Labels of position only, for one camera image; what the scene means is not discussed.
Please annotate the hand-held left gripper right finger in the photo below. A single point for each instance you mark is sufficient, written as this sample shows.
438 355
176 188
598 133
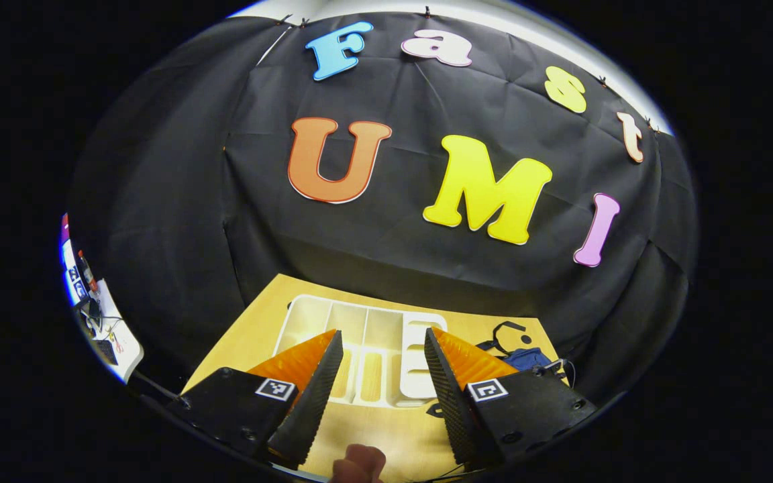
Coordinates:
453 402

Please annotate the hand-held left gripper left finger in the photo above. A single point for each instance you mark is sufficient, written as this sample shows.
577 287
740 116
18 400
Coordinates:
306 409

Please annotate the blue schoolbag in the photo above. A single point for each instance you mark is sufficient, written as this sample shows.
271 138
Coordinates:
527 359

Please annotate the white plastic bookshelf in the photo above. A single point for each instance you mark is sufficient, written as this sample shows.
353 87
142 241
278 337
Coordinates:
380 329

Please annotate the white cluttered side desk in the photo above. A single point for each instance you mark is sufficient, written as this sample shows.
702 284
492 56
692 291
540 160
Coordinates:
115 335

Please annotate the black backdrop cloth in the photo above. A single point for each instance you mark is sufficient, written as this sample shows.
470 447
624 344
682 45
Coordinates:
192 201

